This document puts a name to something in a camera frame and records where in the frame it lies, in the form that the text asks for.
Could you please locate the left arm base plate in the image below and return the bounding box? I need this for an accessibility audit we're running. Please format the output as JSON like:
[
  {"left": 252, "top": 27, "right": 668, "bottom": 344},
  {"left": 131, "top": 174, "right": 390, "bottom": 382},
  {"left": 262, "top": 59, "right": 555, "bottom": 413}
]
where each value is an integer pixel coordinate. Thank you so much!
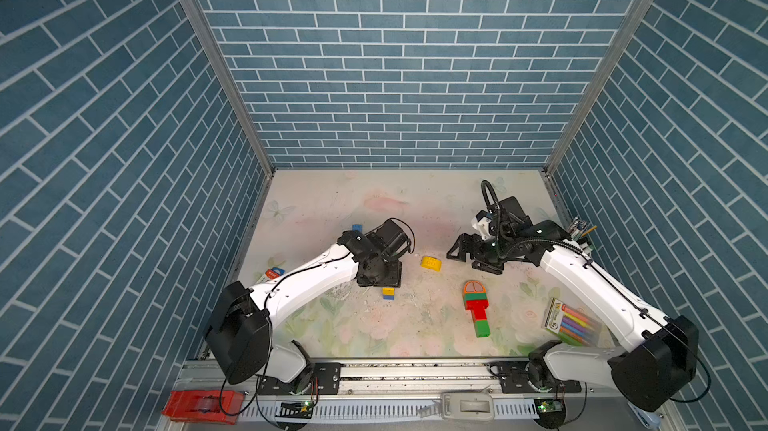
[{"left": 258, "top": 361, "right": 342, "bottom": 396}]

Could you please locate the small green lego brick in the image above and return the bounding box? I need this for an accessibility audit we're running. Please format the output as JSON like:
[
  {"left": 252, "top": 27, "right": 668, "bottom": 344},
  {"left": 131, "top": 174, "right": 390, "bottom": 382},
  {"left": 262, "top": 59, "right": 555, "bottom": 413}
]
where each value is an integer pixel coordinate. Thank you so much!
[{"left": 474, "top": 320, "right": 491, "bottom": 338}]

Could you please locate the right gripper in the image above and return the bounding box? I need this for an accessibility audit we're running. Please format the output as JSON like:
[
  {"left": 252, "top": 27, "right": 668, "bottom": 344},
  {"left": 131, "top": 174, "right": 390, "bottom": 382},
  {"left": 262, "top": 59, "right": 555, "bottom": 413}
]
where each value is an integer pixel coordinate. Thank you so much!
[{"left": 444, "top": 232, "right": 511, "bottom": 274}]

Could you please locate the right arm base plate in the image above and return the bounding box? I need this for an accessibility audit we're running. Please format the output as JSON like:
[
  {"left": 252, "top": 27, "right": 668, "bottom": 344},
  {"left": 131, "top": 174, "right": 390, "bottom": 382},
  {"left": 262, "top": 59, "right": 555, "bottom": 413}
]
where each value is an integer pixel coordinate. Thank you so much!
[{"left": 486, "top": 359, "right": 582, "bottom": 394}]

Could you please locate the light blue stapler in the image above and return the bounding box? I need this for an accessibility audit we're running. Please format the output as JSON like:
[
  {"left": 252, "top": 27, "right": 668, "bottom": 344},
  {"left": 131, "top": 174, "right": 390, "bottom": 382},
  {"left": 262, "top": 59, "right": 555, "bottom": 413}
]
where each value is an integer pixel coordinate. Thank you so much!
[{"left": 628, "top": 403, "right": 662, "bottom": 431}]

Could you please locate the small red lego brick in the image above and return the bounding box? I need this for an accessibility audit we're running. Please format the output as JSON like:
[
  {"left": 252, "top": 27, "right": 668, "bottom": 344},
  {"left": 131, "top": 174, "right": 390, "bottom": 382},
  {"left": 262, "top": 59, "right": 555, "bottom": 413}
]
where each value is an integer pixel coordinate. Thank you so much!
[{"left": 471, "top": 309, "right": 487, "bottom": 322}]

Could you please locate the pink pen cup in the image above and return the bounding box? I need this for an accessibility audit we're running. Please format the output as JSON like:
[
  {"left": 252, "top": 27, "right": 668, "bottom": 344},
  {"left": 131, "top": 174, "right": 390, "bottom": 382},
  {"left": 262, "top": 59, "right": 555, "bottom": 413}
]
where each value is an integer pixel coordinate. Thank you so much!
[{"left": 567, "top": 217, "right": 597, "bottom": 247}]

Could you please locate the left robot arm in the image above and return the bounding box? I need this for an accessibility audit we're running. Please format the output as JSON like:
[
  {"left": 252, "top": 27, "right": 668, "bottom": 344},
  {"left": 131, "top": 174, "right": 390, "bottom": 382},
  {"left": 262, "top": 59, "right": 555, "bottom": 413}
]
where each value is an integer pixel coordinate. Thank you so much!
[{"left": 204, "top": 218, "right": 416, "bottom": 391}]

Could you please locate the pack of coloured markers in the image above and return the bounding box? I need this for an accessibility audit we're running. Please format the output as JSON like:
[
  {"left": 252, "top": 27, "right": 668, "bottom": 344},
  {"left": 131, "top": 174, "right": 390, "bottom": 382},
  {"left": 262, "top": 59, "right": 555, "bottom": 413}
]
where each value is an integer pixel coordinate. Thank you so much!
[{"left": 543, "top": 298, "right": 602, "bottom": 347}]

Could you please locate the red tape dispenser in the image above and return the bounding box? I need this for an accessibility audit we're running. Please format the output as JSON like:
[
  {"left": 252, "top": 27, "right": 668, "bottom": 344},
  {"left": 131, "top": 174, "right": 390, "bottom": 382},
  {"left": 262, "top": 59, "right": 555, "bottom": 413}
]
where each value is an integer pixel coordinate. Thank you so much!
[{"left": 162, "top": 390, "right": 245, "bottom": 425}]

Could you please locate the white slotted cable duct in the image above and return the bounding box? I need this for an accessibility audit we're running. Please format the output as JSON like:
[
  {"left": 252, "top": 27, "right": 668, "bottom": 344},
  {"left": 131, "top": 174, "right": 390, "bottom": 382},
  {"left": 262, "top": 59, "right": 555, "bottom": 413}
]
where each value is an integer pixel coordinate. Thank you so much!
[{"left": 239, "top": 398, "right": 539, "bottom": 424}]

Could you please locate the yellow rounded lego brick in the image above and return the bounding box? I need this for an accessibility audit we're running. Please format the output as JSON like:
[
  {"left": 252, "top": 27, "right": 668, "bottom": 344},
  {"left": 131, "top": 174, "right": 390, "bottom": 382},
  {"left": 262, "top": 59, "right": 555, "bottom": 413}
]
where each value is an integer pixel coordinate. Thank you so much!
[{"left": 420, "top": 256, "right": 442, "bottom": 272}]

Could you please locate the long red lego brick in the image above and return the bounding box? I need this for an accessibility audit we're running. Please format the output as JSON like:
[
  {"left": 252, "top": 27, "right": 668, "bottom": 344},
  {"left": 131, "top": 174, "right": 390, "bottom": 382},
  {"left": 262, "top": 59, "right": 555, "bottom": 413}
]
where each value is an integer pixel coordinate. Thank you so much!
[{"left": 464, "top": 299, "right": 489, "bottom": 310}]

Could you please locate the long green lego brick front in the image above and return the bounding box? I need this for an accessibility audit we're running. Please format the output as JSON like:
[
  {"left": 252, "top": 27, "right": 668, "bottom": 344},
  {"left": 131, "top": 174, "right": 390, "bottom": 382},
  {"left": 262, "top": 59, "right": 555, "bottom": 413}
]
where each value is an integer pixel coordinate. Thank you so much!
[{"left": 463, "top": 293, "right": 487, "bottom": 302}]

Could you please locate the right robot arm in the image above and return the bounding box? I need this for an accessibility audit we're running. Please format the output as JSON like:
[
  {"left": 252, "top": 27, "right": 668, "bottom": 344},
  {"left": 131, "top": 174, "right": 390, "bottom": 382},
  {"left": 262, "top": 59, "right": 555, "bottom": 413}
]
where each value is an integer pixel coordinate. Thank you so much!
[{"left": 446, "top": 181, "right": 702, "bottom": 412}]

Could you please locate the orange round lego piece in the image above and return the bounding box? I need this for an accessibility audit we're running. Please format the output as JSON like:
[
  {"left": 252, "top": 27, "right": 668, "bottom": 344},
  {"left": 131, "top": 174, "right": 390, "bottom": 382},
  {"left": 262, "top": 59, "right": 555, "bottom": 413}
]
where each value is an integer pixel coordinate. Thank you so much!
[{"left": 463, "top": 280, "right": 486, "bottom": 296}]

